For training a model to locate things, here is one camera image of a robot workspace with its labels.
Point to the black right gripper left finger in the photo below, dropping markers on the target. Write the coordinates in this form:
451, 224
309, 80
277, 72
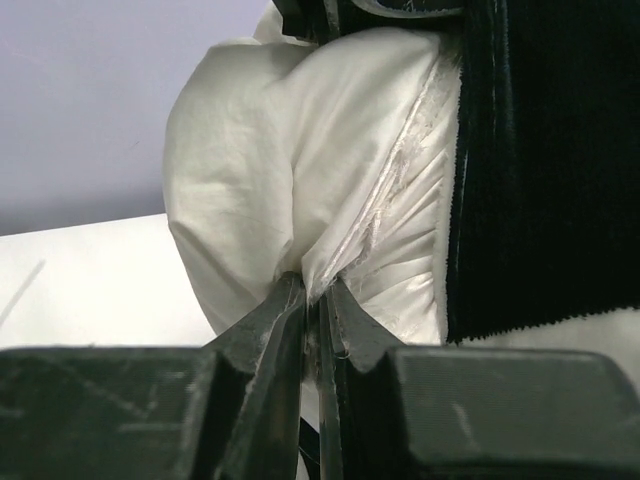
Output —
227, 410

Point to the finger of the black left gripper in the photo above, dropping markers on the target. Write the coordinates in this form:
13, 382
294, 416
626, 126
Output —
314, 21
402, 12

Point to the black white checkered pillowcase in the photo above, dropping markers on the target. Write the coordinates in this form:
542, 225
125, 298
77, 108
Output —
544, 220

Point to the white pillow insert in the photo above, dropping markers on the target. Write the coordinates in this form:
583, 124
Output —
335, 163

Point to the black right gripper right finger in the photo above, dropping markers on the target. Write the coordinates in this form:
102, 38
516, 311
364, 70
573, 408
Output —
393, 411

